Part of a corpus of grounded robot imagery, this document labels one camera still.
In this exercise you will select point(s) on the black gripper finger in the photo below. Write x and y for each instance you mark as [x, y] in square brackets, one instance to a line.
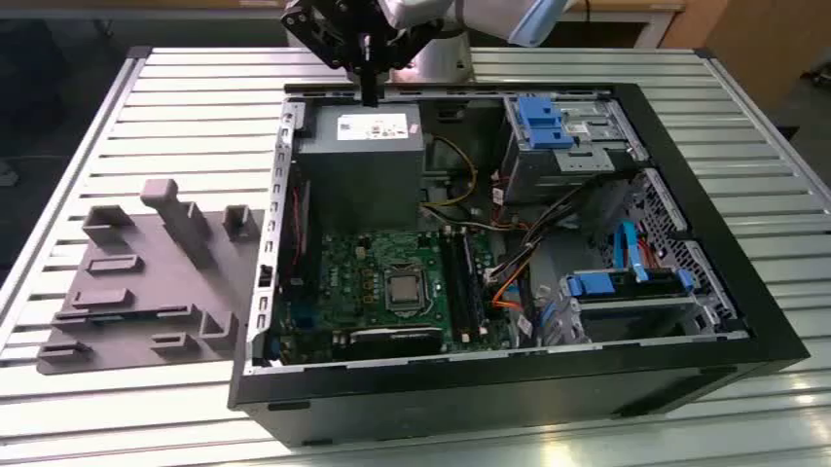
[324, 53]
[408, 48]

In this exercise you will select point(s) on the blue RAM stick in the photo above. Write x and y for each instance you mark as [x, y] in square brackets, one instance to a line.
[129, 316]

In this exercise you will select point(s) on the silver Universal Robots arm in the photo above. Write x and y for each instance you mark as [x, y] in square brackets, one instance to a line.
[448, 58]

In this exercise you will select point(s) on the black RAM slot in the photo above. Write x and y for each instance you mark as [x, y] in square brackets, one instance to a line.
[456, 287]

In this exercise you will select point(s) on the blue plastic bay latch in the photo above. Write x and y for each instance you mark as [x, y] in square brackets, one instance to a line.
[541, 126]

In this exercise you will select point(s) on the grey power supply unit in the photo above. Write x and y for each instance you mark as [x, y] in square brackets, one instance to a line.
[356, 180]

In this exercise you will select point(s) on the metal optical drive cage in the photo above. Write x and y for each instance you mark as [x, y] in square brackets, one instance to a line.
[584, 160]

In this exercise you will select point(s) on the white framed wooden desk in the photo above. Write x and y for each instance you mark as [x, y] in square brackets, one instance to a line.
[654, 29]

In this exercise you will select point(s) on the green motherboard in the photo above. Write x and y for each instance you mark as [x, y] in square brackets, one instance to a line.
[344, 253]

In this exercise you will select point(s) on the silver CPU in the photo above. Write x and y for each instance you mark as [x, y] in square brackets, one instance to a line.
[405, 290]

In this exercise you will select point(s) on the grey parts rack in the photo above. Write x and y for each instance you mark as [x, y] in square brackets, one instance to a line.
[149, 262]

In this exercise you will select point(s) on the wooden cabinet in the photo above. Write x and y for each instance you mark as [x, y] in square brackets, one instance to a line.
[752, 48]

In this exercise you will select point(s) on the metal CPU socket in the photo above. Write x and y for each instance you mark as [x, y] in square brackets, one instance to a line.
[406, 308]

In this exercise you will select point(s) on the hard disk in blue carrier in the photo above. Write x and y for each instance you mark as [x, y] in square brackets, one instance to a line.
[593, 284]

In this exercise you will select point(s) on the black graphics card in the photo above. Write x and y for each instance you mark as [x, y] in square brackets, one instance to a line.
[389, 345]

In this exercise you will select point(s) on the metal disk bay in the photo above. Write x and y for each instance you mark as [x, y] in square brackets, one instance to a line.
[638, 302]

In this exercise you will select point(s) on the black PC case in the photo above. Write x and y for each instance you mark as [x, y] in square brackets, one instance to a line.
[453, 404]

